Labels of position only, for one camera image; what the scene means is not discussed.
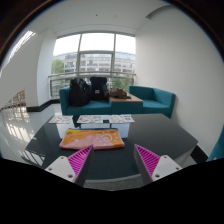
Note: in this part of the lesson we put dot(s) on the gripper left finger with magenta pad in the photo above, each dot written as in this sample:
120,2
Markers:
73,168

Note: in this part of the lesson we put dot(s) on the teal chair at right edge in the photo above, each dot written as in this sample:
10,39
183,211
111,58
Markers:
218,150

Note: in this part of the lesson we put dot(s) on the black backpack left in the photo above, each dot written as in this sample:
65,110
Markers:
79,92

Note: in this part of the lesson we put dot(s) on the metal window railing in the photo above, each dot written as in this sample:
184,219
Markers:
114,78

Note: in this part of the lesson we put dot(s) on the paper sheet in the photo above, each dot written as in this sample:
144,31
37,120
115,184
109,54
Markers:
92,119
59,119
119,119

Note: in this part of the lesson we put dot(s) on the right paper sheet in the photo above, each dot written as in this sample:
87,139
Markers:
119,119

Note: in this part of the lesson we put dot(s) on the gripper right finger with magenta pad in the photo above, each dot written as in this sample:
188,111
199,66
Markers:
153,167

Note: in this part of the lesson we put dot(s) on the brown bag on sofa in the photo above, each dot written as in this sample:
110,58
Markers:
118,93

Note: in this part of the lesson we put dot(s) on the large glass window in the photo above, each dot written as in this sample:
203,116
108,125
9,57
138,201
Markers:
94,52

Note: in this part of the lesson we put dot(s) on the black backpack right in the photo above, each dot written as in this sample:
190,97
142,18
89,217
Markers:
98,88

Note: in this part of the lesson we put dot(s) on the black backpack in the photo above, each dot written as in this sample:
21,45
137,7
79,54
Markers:
79,92
98,88

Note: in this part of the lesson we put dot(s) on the left paper sheet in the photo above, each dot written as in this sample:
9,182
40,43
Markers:
59,119

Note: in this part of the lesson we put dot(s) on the middle paper sheet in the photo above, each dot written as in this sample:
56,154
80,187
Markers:
92,119

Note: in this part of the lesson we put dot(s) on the orange pink folded towel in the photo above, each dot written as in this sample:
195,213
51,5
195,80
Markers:
98,138

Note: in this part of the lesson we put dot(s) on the teal sofa with wooden table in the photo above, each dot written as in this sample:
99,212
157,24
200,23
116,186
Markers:
146,100

